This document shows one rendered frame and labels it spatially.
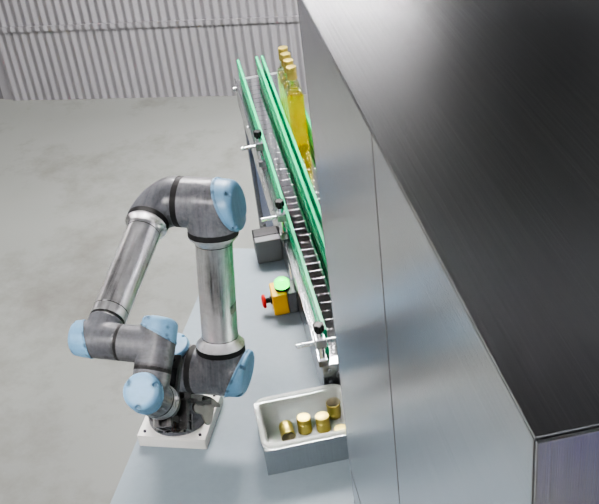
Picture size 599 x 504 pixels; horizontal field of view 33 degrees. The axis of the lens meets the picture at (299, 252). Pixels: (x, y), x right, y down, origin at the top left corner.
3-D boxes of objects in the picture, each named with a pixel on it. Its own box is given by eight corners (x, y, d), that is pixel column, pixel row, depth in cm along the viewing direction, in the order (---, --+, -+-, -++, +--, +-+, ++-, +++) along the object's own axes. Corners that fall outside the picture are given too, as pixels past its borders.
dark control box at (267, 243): (283, 260, 310) (280, 238, 305) (258, 265, 309) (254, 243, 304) (279, 246, 316) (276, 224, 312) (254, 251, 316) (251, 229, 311)
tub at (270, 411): (359, 455, 238) (356, 429, 233) (267, 475, 236) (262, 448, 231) (344, 407, 252) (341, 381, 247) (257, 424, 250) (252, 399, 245)
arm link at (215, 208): (202, 378, 249) (186, 168, 229) (259, 384, 245) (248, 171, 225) (184, 402, 238) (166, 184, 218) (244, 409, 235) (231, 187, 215)
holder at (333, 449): (381, 452, 239) (379, 428, 234) (268, 475, 236) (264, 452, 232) (364, 404, 253) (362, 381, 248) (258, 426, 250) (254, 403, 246)
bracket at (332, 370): (361, 382, 250) (359, 360, 246) (324, 389, 249) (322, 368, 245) (358, 372, 253) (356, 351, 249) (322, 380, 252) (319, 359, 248)
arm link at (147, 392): (163, 369, 192) (155, 413, 190) (178, 378, 203) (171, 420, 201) (124, 365, 194) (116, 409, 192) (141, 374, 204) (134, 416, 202)
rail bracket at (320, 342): (366, 358, 246) (363, 319, 240) (300, 372, 245) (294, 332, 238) (364, 351, 249) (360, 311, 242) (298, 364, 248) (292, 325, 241)
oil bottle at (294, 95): (309, 144, 343) (300, 68, 328) (293, 146, 343) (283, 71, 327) (306, 136, 348) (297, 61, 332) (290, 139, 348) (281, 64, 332)
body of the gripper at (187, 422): (160, 434, 217) (144, 427, 206) (160, 394, 219) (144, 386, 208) (195, 432, 216) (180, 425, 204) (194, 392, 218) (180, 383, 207)
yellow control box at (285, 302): (299, 312, 287) (296, 292, 283) (273, 317, 286) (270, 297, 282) (295, 298, 293) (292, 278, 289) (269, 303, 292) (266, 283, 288)
